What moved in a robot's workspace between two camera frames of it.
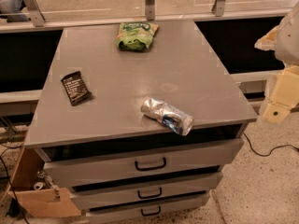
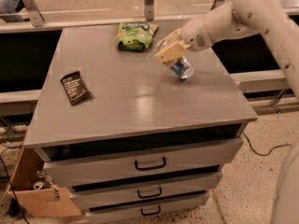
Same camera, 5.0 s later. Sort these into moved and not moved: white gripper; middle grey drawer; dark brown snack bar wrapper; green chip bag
Moved: white gripper
Not moved: middle grey drawer; green chip bag; dark brown snack bar wrapper
